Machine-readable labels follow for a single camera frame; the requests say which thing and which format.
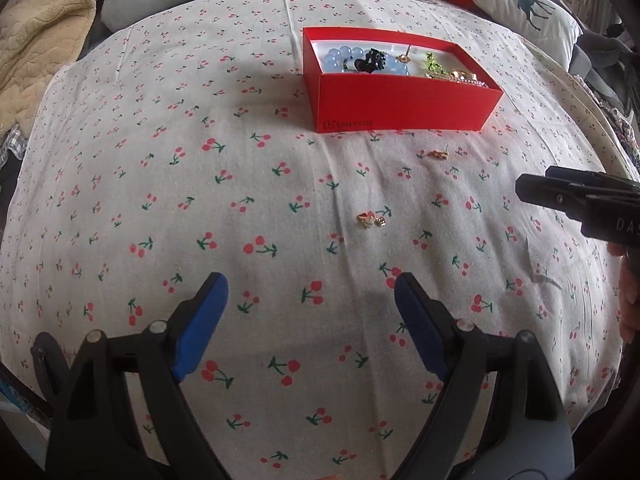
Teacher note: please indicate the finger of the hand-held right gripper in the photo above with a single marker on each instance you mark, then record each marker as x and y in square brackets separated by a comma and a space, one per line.
[545, 192]
[560, 179]

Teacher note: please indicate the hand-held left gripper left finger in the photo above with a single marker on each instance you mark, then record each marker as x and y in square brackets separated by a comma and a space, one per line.
[202, 325]

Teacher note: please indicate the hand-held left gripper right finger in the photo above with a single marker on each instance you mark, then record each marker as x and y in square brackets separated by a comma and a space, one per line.
[417, 325]

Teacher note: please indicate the red cardboard box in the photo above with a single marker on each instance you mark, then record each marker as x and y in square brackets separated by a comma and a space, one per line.
[405, 105]

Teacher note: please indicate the green beaded ornament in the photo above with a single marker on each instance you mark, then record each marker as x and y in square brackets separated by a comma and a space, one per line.
[435, 65]

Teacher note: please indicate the black hair claw clip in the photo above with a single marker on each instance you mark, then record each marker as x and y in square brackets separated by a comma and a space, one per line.
[370, 61]

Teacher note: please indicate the person's right hand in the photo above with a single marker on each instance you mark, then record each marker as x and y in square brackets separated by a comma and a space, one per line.
[630, 300]

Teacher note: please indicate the small red gold earring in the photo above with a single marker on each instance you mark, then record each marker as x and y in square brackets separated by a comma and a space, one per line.
[366, 218]

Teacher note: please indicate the grey chair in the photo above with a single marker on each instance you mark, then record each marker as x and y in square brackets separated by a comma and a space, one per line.
[605, 60]

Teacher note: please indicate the cherry print tablecloth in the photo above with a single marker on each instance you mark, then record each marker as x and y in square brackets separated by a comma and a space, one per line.
[150, 185]

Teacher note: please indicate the deer print pillow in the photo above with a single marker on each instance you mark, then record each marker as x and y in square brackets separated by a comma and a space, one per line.
[530, 7]

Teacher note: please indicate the grey cushion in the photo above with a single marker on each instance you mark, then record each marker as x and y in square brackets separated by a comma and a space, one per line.
[145, 5]

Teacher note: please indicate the beige quilted blanket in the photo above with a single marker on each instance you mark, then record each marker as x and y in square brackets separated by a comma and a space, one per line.
[45, 30]

